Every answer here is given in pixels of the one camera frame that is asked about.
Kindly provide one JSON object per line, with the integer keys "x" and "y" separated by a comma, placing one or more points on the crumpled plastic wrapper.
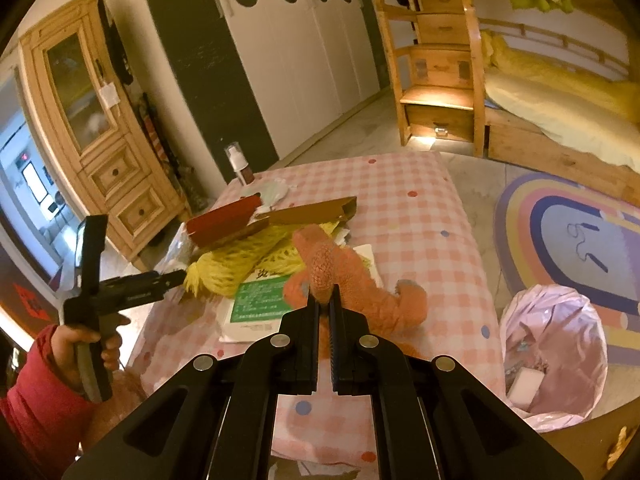
{"x": 175, "y": 250}

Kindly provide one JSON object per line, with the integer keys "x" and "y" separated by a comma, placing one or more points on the pink checkered tablecloth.
{"x": 400, "y": 210}

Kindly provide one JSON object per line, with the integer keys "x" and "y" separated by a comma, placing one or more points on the yellow bedding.
{"x": 550, "y": 105}

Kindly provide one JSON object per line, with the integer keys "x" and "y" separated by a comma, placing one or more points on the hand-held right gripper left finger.
{"x": 300, "y": 350}

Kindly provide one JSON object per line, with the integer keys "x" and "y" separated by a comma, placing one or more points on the white wardrobe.
{"x": 300, "y": 60}

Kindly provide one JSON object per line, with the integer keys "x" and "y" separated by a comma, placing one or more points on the red cardboard box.
{"x": 220, "y": 222}

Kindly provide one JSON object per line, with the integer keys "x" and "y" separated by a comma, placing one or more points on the rainbow rug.
{"x": 560, "y": 220}

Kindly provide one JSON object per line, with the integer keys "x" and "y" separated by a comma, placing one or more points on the brown spray bottle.
{"x": 245, "y": 172}

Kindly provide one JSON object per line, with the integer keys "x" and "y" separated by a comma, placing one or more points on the white box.
{"x": 524, "y": 384}

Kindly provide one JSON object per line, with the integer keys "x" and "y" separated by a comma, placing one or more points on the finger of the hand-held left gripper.
{"x": 170, "y": 279}

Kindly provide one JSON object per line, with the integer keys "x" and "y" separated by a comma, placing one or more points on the person's left hand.
{"x": 65, "y": 350}

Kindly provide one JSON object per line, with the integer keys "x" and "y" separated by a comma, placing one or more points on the brown cardboard box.
{"x": 310, "y": 212}

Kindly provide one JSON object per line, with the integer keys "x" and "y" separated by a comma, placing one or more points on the white paper note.
{"x": 108, "y": 94}

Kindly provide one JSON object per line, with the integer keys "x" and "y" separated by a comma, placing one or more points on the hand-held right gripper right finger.
{"x": 350, "y": 350}

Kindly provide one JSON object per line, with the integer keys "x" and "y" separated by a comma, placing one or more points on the wooden cabinet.
{"x": 115, "y": 170}

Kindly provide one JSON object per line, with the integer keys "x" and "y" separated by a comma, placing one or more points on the green white carton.
{"x": 255, "y": 300}

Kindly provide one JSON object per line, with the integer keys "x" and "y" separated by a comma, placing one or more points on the yellow foam net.
{"x": 230, "y": 265}

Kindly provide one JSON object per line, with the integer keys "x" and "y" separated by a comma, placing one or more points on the white tissue paper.
{"x": 274, "y": 192}

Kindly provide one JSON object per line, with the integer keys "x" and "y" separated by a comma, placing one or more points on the pink trash bag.
{"x": 575, "y": 320}

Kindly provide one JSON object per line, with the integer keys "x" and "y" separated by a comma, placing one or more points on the person's left forearm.
{"x": 35, "y": 400}

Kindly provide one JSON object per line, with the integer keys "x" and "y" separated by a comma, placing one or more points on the wooden staircase with drawers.
{"x": 435, "y": 65}

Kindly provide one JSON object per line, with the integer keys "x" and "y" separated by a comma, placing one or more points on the wooden bunk bed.
{"x": 550, "y": 160}

